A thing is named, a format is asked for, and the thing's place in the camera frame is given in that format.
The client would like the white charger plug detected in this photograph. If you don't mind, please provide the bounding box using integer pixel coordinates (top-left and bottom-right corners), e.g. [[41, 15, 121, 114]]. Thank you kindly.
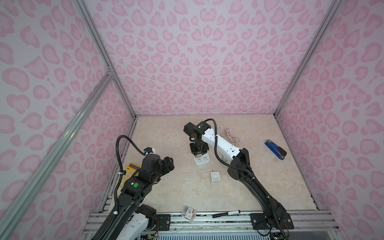
[[210, 171, 221, 183]]

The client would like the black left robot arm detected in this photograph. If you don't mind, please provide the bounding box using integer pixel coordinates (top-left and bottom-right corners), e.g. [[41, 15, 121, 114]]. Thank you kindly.
[[92, 135, 175, 240]]

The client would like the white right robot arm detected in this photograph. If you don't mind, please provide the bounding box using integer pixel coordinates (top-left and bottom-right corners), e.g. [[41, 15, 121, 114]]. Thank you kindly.
[[184, 118, 292, 240]]

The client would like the white square power strip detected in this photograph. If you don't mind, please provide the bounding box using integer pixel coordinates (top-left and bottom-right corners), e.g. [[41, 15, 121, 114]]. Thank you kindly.
[[194, 153, 211, 167]]

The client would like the yellow calculator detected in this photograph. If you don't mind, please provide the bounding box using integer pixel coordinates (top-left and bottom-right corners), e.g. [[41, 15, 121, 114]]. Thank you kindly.
[[120, 163, 141, 187]]

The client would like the small clear plastic box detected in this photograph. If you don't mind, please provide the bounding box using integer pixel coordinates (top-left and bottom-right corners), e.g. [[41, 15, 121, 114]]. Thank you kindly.
[[181, 206, 197, 222]]

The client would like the black marker pen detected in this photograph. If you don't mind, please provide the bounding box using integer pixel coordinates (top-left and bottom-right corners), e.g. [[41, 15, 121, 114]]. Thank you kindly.
[[212, 210, 241, 218]]

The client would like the blue stapler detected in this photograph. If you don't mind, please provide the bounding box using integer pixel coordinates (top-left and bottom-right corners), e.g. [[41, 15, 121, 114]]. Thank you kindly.
[[265, 140, 287, 160]]

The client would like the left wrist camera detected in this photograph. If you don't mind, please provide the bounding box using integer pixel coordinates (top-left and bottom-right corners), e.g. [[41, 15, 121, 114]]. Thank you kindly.
[[144, 147, 156, 155]]

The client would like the pink power cord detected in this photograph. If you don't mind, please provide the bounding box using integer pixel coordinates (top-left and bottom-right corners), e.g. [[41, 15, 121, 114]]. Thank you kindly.
[[220, 127, 241, 146]]

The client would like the aluminium diagonal frame bar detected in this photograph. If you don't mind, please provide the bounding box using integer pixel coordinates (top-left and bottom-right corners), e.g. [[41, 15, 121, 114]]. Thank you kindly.
[[1, 73, 114, 240]]

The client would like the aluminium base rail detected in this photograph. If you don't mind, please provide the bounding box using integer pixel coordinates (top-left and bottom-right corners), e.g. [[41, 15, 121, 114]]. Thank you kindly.
[[80, 194, 343, 240]]

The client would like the aluminium frame post left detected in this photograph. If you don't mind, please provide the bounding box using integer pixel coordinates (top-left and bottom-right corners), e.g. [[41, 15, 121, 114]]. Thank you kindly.
[[73, 0, 137, 120]]

